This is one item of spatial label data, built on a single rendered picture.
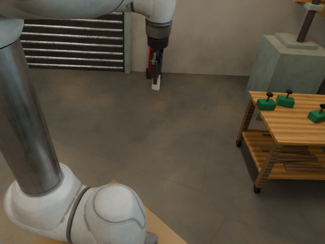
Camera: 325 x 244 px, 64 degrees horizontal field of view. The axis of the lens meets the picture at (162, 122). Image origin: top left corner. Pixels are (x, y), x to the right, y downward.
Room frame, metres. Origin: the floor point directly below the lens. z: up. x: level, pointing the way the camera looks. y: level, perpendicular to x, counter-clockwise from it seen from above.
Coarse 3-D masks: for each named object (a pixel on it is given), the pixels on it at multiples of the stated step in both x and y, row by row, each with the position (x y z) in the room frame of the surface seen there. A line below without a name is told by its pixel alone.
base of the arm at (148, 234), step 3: (147, 231) 0.45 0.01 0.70; (147, 234) 0.44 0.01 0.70; (150, 234) 0.44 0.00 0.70; (153, 234) 0.44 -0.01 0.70; (147, 237) 0.43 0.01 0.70; (150, 237) 0.43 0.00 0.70; (153, 237) 0.43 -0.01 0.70; (156, 237) 0.43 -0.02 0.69; (147, 240) 0.42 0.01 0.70; (150, 240) 0.42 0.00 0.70; (153, 240) 0.42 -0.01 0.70; (156, 240) 0.42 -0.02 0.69; (147, 243) 0.41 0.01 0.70; (150, 243) 0.41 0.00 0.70; (153, 243) 0.41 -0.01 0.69; (156, 243) 0.42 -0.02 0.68
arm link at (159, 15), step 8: (136, 0) 0.85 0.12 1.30; (144, 0) 0.84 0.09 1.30; (152, 0) 0.84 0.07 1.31; (160, 0) 0.83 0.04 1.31; (168, 0) 0.84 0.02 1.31; (176, 0) 0.88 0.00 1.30; (136, 8) 0.85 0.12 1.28; (144, 8) 0.84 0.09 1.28; (152, 8) 0.84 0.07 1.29; (160, 8) 0.83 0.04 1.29; (168, 8) 0.84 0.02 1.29; (152, 16) 0.85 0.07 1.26; (160, 16) 0.84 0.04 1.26; (168, 16) 0.85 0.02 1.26
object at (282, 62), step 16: (304, 0) 2.37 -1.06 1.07; (320, 0) 2.31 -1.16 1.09; (304, 32) 2.30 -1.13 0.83; (272, 48) 2.27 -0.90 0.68; (288, 48) 2.24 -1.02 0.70; (304, 48) 2.26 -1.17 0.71; (320, 48) 2.32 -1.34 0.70; (256, 64) 2.48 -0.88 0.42; (272, 64) 2.18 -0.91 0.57; (288, 64) 2.12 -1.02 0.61; (304, 64) 2.14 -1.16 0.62; (320, 64) 2.15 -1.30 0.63; (256, 80) 2.36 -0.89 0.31; (272, 80) 2.11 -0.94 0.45; (288, 80) 2.13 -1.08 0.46; (304, 80) 2.14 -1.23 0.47; (320, 80) 2.16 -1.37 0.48; (256, 112) 2.14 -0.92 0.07
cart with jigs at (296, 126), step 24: (264, 96) 1.68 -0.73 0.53; (288, 96) 1.72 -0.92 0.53; (312, 96) 1.76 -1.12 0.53; (264, 120) 1.39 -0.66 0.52; (288, 120) 1.41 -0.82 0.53; (312, 120) 1.42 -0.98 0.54; (240, 144) 1.67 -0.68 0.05; (264, 144) 1.55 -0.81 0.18; (288, 144) 1.18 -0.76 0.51; (312, 144) 1.20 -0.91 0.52; (264, 168) 1.21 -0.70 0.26; (288, 168) 1.29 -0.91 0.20; (312, 168) 1.32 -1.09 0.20
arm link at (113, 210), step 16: (96, 192) 0.40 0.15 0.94; (112, 192) 0.40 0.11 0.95; (128, 192) 0.41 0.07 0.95; (80, 208) 0.38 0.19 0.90; (96, 208) 0.36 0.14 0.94; (112, 208) 0.36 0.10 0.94; (128, 208) 0.37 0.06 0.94; (144, 208) 0.41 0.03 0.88; (80, 224) 0.34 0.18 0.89; (96, 224) 0.33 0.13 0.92; (112, 224) 0.33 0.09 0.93; (128, 224) 0.34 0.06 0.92; (144, 224) 0.38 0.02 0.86; (80, 240) 0.33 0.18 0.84; (96, 240) 0.32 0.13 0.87; (112, 240) 0.31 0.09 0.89; (128, 240) 0.32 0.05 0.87; (144, 240) 0.37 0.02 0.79
